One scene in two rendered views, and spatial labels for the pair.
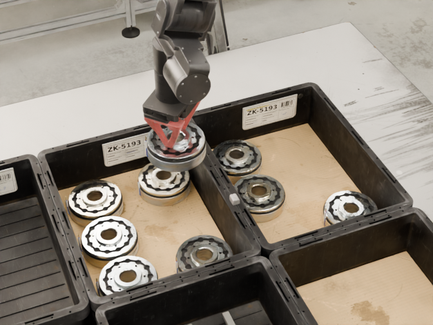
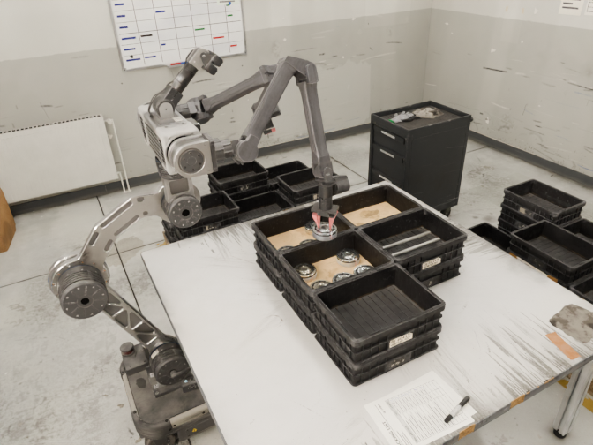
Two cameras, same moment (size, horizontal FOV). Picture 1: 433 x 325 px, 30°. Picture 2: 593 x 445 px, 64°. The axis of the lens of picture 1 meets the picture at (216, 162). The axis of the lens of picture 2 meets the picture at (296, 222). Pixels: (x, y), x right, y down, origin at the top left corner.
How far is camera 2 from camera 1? 217 cm
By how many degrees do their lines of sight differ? 72
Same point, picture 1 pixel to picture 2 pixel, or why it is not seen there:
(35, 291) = (375, 302)
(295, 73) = (184, 267)
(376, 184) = (305, 215)
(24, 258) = (357, 310)
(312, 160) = (281, 238)
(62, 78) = not seen: outside the picture
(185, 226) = (326, 267)
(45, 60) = not seen: outside the picture
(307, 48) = (162, 264)
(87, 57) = not seen: outside the picture
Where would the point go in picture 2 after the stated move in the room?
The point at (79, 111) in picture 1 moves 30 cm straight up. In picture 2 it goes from (209, 345) to (198, 286)
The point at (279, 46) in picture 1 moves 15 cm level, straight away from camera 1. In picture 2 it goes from (159, 274) to (128, 275)
